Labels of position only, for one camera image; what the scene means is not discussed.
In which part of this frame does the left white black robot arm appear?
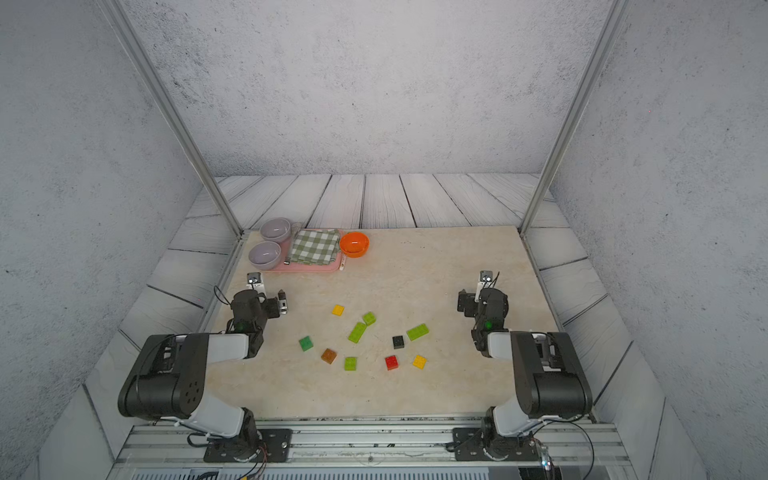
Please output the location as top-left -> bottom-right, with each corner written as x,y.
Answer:
117,289 -> 291,463

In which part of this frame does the aluminium frame post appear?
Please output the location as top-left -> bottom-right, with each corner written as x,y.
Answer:
519,0 -> 630,239
98,0 -> 244,239

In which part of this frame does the left aluminium frame post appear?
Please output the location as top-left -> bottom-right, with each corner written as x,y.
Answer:
98,0 -> 244,239

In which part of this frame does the long lime lego brick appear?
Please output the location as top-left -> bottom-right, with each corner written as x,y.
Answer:
348,322 -> 367,344

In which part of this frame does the long lime lego plate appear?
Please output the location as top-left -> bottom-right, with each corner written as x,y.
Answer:
406,323 -> 430,342

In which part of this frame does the right aluminium frame post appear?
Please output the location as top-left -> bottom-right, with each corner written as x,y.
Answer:
519,0 -> 630,239

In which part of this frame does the red lego brick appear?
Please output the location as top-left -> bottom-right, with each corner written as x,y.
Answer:
385,355 -> 399,370

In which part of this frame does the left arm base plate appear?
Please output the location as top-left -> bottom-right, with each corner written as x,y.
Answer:
203,428 -> 293,463

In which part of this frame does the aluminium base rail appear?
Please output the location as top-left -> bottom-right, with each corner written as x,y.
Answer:
114,416 -> 636,479

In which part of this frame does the orange bowl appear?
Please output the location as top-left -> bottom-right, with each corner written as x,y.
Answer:
339,231 -> 370,258

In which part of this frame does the green checkered cloth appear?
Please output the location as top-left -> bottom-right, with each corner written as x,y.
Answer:
287,229 -> 341,266

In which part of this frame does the rear lavender bowl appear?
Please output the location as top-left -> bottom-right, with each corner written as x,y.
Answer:
259,217 -> 292,243

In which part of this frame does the lavender bowl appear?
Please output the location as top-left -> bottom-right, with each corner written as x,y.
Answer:
248,241 -> 283,271
259,217 -> 292,243

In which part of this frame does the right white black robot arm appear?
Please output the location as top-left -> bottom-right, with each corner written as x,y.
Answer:
452,287 -> 593,461

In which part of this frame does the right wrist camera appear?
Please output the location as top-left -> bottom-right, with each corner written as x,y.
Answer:
476,270 -> 494,296

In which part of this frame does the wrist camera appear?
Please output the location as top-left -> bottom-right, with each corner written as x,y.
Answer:
476,270 -> 494,296
247,272 -> 265,294

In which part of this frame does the dark green lego brick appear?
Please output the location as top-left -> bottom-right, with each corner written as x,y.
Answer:
299,336 -> 314,351

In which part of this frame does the front lavender bowl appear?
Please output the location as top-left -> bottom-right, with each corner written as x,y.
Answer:
248,241 -> 283,271

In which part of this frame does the pink tray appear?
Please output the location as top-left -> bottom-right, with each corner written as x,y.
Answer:
272,229 -> 346,273

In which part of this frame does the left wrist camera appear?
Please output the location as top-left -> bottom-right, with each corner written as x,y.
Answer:
247,272 -> 265,294

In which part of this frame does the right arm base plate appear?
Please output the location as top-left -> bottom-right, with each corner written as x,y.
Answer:
445,428 -> 540,462

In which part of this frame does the brown lego brick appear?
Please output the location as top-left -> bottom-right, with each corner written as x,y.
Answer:
321,348 -> 337,364

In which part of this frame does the yellow square lego brick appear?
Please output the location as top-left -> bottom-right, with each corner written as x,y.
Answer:
413,355 -> 427,370

